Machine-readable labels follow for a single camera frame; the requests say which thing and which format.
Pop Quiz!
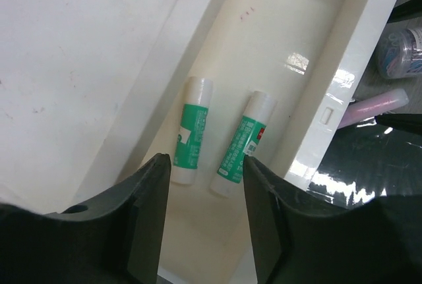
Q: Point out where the green glue stick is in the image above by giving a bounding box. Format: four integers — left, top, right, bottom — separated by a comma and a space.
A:
210, 91, 277, 198
171, 76, 213, 185

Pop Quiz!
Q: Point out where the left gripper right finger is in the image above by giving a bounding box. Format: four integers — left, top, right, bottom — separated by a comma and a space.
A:
243, 157, 421, 283

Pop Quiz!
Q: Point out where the clear paperclip jar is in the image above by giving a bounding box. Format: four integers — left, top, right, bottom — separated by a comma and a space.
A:
375, 27, 421, 79

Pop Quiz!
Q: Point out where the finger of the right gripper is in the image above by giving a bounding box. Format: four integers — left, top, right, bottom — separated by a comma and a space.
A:
375, 113, 421, 150
388, 0, 422, 23

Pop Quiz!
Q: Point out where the black notebook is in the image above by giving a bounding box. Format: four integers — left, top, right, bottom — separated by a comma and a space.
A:
307, 117, 421, 209

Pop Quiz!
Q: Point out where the white drawer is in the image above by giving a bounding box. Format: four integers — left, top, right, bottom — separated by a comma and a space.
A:
75, 0, 397, 283

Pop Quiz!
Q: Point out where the white drawer cabinet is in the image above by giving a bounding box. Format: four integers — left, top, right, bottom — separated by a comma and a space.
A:
1, 0, 214, 213

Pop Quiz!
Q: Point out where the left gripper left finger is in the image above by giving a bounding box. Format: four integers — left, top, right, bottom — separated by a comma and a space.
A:
1, 154, 171, 283

